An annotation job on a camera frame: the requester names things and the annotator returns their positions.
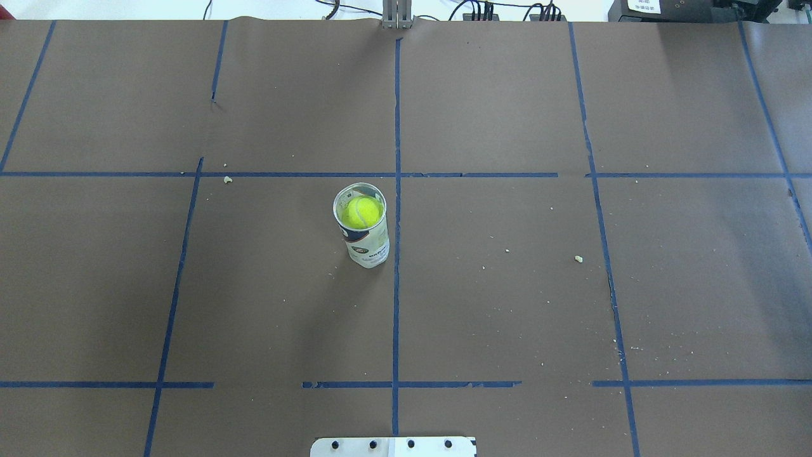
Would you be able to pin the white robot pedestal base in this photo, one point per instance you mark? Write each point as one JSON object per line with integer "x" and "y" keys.
{"x": 395, "y": 446}

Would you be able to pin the aluminium frame post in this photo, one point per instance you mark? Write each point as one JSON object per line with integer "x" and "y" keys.
{"x": 397, "y": 14}

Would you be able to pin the yellow tennis ball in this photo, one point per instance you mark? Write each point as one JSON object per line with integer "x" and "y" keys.
{"x": 361, "y": 213}

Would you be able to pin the black desktop computer box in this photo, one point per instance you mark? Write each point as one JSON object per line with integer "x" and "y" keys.
{"x": 675, "y": 12}

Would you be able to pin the clear tennis ball can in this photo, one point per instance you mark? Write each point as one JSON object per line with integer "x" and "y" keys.
{"x": 368, "y": 248}

